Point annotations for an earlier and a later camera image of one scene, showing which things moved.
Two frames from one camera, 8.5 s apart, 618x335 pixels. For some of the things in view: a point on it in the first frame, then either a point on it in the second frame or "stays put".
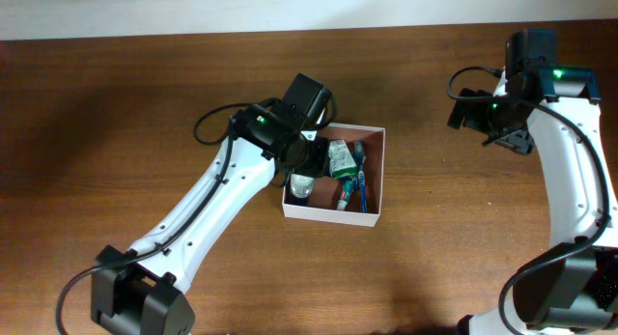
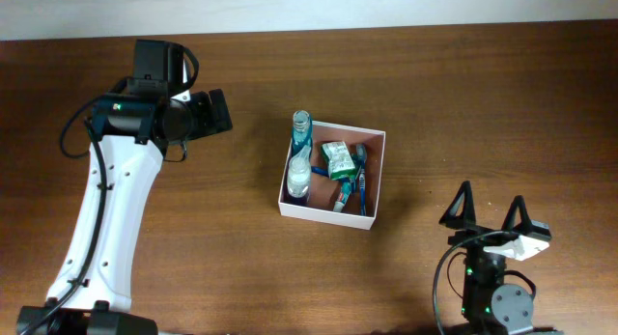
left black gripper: x=319 y=162 → x=208 y=122
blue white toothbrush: x=361 y=177 stays put
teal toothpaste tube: x=345 y=195 stays put
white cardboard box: x=323 y=201 stays put
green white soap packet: x=342 y=163 stays put
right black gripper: x=519 y=140 → x=467 y=218
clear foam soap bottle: x=301 y=186 stays put
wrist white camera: x=500 y=90 → x=521 y=248
